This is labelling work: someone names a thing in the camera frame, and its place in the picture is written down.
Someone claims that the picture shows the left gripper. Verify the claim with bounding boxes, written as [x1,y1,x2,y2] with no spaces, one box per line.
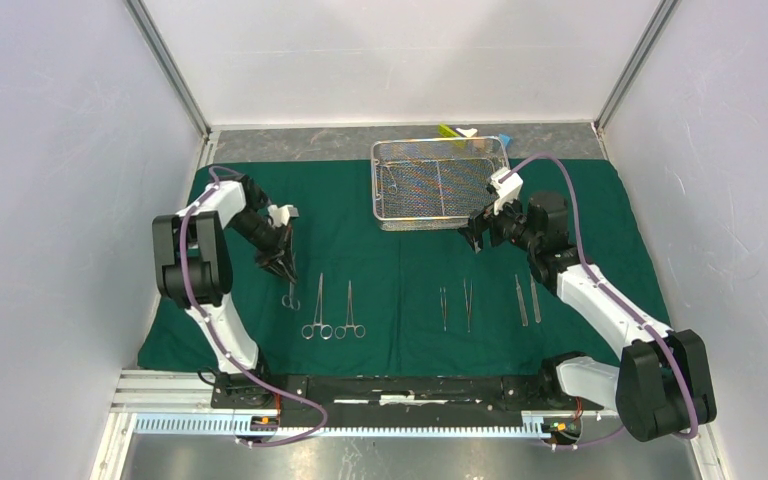
[227,209,298,285]

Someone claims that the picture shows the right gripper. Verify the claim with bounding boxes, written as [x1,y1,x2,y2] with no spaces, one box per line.
[457,190,540,253]

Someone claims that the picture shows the metal mesh instrument tray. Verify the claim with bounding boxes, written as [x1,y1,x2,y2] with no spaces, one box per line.
[370,136,509,232]

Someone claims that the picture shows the pointed steel tweezers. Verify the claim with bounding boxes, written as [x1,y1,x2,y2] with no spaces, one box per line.
[463,278,474,333]

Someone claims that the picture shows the steel forceps with ring handles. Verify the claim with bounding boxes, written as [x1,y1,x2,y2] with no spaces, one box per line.
[300,273,334,340]

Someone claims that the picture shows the green surgical cloth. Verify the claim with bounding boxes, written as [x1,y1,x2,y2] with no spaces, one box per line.
[136,157,671,379]

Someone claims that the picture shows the steel scalpel handle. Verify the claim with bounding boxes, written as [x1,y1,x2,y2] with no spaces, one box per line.
[529,276,542,324]

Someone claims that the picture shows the blue small block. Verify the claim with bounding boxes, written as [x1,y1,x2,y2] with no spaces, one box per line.
[497,134,511,148]

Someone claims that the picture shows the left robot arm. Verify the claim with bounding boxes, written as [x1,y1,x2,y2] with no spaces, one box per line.
[152,171,299,408]

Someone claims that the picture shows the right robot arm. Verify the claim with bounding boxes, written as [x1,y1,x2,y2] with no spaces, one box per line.
[458,191,718,442]

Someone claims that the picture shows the white small block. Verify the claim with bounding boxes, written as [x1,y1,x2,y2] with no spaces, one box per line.
[455,127,478,138]

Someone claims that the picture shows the yellow-green lego brick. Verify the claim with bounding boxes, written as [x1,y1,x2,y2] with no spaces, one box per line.
[438,124,461,138]

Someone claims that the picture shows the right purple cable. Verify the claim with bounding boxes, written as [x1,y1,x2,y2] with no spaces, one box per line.
[497,152,701,452]

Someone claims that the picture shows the purple cable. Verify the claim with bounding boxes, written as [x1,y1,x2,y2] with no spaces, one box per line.
[178,166,330,450]
[497,152,701,452]

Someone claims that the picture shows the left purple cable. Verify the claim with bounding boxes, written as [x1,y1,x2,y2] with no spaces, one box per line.
[178,166,330,450]

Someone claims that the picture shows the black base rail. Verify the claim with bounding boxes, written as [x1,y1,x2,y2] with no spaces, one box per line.
[210,373,609,440]

